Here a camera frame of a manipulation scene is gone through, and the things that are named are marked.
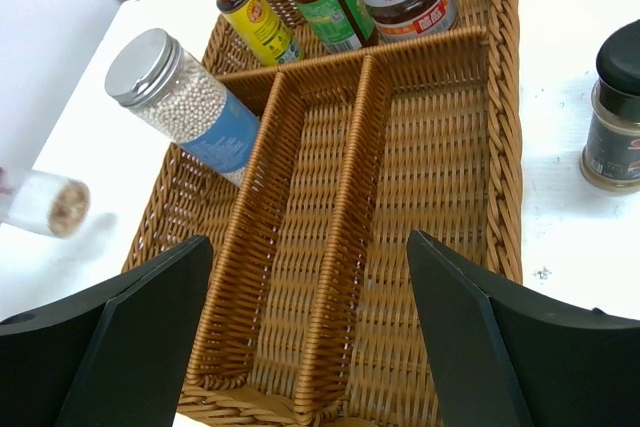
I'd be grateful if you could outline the pink lid spice jar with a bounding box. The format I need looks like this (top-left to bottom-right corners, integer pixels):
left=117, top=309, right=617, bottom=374
left=1, top=167, right=91, bottom=238

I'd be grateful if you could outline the white peppercorn jar silver lid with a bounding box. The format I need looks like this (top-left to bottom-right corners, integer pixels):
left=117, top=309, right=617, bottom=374
left=104, top=28, right=260, bottom=187

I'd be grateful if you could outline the yellow label oil bottle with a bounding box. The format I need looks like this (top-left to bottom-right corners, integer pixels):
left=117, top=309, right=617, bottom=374
left=216, top=0, right=304, bottom=66

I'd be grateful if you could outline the brown wicker divided basket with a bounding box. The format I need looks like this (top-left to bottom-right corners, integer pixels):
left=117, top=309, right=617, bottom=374
left=126, top=0, right=522, bottom=426

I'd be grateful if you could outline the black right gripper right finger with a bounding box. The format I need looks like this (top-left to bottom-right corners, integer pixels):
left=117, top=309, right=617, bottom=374
left=407, top=230, right=639, bottom=426

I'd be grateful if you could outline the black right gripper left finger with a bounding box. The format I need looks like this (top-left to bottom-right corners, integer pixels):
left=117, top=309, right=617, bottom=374
left=1, top=235, right=214, bottom=426

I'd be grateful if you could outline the small pepper jar black cap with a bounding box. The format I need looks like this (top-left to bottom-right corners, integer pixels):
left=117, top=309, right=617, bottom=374
left=580, top=21, right=639, bottom=193

